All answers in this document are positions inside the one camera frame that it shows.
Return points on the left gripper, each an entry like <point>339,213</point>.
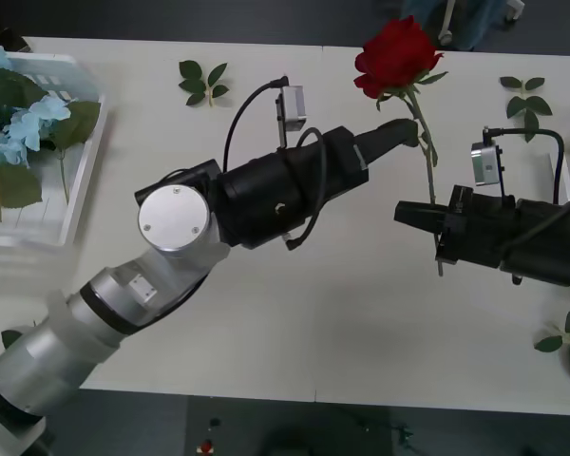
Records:
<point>337,161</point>

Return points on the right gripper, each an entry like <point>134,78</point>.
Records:
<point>480,228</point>

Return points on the red artificial rose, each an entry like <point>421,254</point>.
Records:
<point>394,52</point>

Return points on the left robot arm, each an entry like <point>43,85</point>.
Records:
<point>173,216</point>

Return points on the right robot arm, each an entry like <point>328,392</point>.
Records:
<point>551,237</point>

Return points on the teal chair with white legs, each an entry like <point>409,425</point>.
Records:
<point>470,26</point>

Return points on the shallow white box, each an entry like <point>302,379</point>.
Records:
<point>83,180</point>

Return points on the loose green leaf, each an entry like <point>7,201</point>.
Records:
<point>9,338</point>

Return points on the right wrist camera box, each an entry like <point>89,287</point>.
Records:
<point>487,166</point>

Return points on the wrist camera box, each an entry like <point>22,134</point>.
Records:
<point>487,166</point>
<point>294,107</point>

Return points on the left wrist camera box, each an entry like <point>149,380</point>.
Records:
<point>294,107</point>

